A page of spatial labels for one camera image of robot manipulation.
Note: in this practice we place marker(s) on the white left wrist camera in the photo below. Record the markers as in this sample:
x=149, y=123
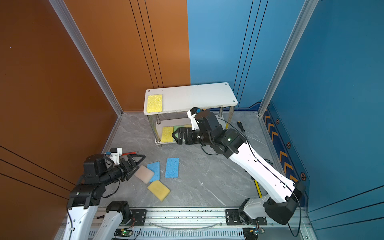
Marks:
x=115, y=154

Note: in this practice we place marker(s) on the aluminium corner post right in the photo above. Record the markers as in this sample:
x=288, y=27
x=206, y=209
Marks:
x=292, y=43

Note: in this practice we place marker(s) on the aluminium corner post left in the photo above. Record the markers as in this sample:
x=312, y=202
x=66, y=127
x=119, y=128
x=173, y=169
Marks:
x=76, y=36

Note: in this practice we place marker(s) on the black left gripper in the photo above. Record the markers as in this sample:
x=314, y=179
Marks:
x=126, y=168

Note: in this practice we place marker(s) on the green circuit board left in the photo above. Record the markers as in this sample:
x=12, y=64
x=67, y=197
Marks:
x=123, y=233

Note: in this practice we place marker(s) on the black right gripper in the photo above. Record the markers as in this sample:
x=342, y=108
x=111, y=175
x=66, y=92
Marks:
x=186, y=136

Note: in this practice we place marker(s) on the yellow green textured sponge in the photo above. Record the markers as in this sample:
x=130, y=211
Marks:
x=167, y=135

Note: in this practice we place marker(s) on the aluminium corner post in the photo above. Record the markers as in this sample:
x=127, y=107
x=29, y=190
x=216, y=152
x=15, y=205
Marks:
x=76, y=36
x=292, y=43

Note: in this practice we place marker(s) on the large yellow textured sponge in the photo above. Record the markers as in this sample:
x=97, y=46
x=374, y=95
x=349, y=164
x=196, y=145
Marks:
x=154, y=103

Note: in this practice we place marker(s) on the blue textured sponge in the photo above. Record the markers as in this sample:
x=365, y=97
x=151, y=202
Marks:
x=172, y=168

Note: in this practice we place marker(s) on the yellow black tape measure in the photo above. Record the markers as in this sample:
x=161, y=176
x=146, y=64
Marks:
x=258, y=189

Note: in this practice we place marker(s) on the red handled small tool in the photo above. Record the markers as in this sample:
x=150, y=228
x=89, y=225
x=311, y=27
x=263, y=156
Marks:
x=130, y=153

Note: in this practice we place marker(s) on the green circuit board right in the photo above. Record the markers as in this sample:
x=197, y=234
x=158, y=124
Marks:
x=256, y=232

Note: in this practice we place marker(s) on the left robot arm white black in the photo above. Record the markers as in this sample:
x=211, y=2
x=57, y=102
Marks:
x=80, y=220

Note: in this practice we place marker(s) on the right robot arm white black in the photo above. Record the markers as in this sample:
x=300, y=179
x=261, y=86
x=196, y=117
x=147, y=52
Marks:
x=283, y=195

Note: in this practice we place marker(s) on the white two-tier shelf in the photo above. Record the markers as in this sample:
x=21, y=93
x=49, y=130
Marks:
x=182, y=99

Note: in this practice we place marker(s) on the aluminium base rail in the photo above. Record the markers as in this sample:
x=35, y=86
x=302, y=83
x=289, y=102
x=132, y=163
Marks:
x=203, y=223

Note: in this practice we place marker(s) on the dark yellow sponge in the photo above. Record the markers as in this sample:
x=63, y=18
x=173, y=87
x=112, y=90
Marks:
x=159, y=190

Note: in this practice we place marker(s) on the black yellow screwdriver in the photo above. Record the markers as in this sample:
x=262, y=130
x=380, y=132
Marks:
x=240, y=125

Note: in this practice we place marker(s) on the pink beige sponge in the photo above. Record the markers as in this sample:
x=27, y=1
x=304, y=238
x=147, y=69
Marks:
x=144, y=174

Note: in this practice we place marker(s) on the light blue sponge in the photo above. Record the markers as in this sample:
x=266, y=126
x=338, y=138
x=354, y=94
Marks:
x=155, y=168

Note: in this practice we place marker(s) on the green circuit board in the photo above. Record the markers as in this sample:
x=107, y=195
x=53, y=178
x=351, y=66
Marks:
x=256, y=232
x=123, y=233

